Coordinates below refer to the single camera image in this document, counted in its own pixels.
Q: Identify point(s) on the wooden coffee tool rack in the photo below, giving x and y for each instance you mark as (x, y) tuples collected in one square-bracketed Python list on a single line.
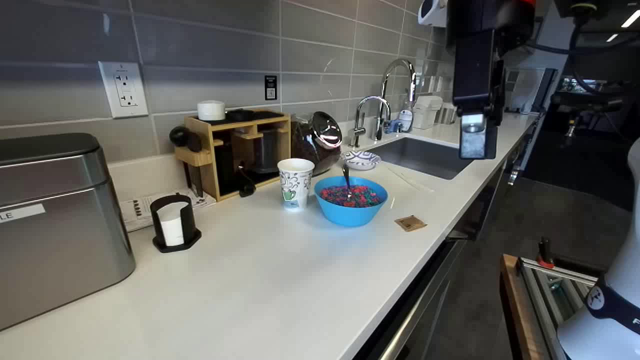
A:
[(210, 150)]

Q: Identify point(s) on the white round container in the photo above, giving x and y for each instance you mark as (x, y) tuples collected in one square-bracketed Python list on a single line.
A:
[(211, 110)]

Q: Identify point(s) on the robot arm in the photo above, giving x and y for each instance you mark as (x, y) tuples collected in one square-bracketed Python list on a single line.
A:
[(600, 330)]

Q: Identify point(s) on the metal spoon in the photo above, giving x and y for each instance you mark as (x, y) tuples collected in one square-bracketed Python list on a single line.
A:
[(346, 175)]

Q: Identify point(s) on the colourful cereal pieces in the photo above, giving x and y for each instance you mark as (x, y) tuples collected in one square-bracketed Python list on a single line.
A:
[(362, 196)]

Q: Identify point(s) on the brown sachet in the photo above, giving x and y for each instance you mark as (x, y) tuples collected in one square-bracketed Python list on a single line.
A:
[(410, 223)]

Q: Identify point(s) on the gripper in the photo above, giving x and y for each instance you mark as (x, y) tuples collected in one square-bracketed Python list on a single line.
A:
[(475, 60)]

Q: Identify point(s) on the white plastic container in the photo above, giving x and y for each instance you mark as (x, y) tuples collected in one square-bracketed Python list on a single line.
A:
[(426, 112)]

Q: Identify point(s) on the stainless steel bin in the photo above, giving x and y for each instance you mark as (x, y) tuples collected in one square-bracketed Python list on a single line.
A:
[(55, 225)]

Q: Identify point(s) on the black round lid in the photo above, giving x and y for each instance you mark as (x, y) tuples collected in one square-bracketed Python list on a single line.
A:
[(240, 115)]

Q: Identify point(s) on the monitor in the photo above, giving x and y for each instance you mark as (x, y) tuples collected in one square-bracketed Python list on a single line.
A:
[(530, 90)]

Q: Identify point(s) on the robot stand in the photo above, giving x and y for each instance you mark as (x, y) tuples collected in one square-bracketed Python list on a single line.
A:
[(535, 310)]

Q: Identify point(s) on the soap bottle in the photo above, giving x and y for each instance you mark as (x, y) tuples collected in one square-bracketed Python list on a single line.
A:
[(405, 121)]

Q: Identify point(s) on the dishwasher door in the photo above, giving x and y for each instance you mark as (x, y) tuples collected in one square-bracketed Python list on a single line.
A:
[(415, 310)]

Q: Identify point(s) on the stack of white paper filters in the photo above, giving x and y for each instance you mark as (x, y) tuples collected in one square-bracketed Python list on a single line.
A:
[(172, 227)]

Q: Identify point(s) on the steel sink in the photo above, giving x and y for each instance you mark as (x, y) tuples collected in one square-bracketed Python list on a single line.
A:
[(420, 157)]

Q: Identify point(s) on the white wall socket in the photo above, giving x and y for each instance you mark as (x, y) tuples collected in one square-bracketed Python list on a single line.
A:
[(123, 90)]

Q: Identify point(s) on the dark jar with shiny lid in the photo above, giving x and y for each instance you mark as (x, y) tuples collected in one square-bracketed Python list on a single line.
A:
[(312, 145)]

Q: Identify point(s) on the black tamper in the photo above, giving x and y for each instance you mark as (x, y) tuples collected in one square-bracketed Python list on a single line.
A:
[(246, 182)]

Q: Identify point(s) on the red and black clamp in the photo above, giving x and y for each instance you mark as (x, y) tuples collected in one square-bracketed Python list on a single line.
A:
[(545, 252)]

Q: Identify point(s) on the small patterned dish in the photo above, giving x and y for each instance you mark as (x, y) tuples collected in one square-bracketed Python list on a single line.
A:
[(361, 160)]

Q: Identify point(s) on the black coffee press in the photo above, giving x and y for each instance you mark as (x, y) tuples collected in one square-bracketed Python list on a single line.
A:
[(265, 150)]

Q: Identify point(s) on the blue bowl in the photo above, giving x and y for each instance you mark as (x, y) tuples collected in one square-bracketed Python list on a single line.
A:
[(350, 215)]

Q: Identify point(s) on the small chrome tap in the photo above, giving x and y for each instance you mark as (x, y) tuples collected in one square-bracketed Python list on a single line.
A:
[(358, 120)]

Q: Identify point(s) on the tall chrome tap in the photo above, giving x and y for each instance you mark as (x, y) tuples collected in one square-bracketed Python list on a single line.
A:
[(411, 75)]

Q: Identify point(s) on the printed paper card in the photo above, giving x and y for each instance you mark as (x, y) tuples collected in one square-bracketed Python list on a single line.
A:
[(136, 210)]

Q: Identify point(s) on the black knob tool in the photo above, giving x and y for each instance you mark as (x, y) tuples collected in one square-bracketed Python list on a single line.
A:
[(182, 137)]

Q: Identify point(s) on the small black switch plate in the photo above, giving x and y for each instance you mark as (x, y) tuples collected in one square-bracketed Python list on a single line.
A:
[(270, 87)]

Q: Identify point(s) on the patterned paper cup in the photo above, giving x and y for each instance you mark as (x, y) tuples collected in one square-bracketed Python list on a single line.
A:
[(295, 185)]

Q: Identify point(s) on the black filter holder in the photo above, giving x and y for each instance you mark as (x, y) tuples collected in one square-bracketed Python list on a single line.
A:
[(189, 225)]

